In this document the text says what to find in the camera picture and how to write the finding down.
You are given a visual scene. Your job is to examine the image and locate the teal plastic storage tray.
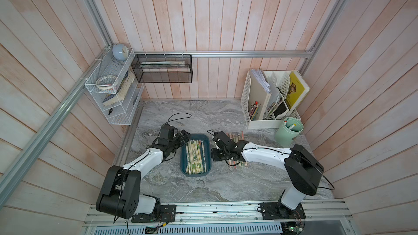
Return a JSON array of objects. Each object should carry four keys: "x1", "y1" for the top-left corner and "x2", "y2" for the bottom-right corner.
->
[{"x1": 180, "y1": 134, "x2": 212, "y2": 177}]

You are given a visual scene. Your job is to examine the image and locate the red printed chopsticks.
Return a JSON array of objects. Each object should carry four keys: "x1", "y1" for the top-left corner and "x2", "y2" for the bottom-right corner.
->
[{"x1": 240, "y1": 131, "x2": 247, "y2": 166}]

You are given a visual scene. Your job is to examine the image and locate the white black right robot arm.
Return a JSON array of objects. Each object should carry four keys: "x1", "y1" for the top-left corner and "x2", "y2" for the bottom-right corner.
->
[{"x1": 208, "y1": 130, "x2": 326, "y2": 221}]

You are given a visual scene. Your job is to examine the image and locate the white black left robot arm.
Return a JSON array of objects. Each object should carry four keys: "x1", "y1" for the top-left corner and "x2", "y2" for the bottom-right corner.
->
[{"x1": 96, "y1": 123, "x2": 190, "y2": 222}]

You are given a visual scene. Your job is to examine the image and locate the bundle of coloured folders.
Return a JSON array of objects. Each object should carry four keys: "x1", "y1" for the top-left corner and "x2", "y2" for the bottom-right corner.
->
[{"x1": 249, "y1": 101, "x2": 260, "y2": 120}]

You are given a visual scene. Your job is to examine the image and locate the white file organizer rack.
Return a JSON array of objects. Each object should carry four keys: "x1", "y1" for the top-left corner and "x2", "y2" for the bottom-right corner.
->
[{"x1": 241, "y1": 70, "x2": 301, "y2": 129}]

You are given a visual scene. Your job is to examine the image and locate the mint green pen cup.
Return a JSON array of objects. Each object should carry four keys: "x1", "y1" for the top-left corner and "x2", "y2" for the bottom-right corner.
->
[{"x1": 274, "y1": 117, "x2": 304, "y2": 147}]

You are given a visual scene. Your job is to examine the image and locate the black booklet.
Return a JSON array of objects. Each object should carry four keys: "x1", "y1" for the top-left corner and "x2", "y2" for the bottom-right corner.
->
[{"x1": 273, "y1": 101, "x2": 288, "y2": 120}]

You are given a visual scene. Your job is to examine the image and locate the old book on shelf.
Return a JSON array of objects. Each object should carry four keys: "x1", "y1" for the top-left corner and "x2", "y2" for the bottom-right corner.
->
[{"x1": 102, "y1": 70, "x2": 136, "y2": 106}]

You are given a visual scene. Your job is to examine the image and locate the white papers in organizer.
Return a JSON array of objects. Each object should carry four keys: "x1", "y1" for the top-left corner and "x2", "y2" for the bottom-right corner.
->
[{"x1": 250, "y1": 69, "x2": 271, "y2": 94}]

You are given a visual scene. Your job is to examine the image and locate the roll of tape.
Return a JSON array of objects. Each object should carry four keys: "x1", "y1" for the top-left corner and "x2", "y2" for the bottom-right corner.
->
[{"x1": 95, "y1": 75, "x2": 117, "y2": 90}]

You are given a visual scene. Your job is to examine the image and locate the yellow book with animal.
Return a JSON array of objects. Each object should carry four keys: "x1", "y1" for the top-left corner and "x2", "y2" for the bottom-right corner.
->
[{"x1": 285, "y1": 70, "x2": 310, "y2": 111}]

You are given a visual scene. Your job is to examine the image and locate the small grey globe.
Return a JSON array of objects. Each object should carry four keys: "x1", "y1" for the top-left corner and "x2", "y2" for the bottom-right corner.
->
[{"x1": 112, "y1": 44, "x2": 130, "y2": 62}]

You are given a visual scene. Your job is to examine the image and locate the black cable on table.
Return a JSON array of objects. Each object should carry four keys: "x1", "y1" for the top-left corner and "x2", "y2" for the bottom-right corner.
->
[{"x1": 165, "y1": 112, "x2": 193, "y2": 126}]

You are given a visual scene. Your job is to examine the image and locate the black mesh wall basket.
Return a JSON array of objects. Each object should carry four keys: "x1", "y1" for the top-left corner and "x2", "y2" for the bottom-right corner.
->
[{"x1": 131, "y1": 53, "x2": 193, "y2": 83}]

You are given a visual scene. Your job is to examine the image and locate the white wire wall shelf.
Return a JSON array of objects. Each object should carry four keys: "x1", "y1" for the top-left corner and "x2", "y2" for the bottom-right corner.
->
[{"x1": 85, "y1": 47, "x2": 144, "y2": 125}]

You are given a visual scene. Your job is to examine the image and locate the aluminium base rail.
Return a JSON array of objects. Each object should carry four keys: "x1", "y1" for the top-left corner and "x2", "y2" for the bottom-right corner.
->
[{"x1": 81, "y1": 199, "x2": 360, "y2": 235}]

